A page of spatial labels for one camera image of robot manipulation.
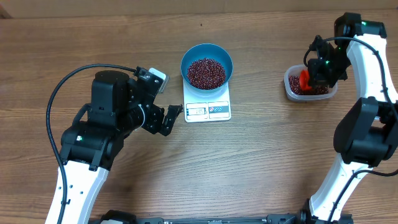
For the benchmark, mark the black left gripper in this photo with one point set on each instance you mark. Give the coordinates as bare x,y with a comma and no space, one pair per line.
153,125

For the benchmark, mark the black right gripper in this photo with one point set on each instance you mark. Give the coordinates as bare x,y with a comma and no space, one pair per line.
321,78

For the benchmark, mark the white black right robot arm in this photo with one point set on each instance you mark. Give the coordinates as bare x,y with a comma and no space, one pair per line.
367,135

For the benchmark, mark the red plastic measuring scoop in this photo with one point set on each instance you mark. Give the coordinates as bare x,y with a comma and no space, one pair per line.
304,80

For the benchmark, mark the white digital kitchen scale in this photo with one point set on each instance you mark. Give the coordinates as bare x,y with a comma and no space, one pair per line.
201,106

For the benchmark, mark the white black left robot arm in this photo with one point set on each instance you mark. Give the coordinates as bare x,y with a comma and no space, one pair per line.
119,105

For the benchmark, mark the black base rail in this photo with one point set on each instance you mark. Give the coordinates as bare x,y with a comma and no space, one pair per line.
202,220

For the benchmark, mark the blue plastic bowl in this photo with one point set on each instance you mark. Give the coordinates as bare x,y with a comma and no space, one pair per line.
207,51

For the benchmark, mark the red adzuki beans in bowl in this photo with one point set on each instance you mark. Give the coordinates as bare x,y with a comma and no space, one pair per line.
206,74

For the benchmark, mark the clear plastic bean container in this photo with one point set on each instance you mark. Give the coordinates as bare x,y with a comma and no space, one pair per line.
295,71

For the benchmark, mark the red adzuki beans in container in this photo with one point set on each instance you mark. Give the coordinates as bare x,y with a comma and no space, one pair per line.
295,87

